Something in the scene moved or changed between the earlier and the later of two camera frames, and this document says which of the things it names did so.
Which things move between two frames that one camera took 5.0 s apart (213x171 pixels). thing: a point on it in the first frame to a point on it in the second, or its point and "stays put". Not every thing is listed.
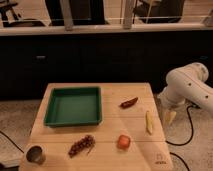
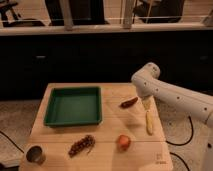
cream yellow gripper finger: (170, 116) to (146, 101)
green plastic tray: (74, 106) stays put
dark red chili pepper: (129, 103) stays put
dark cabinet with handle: (29, 63) stays put
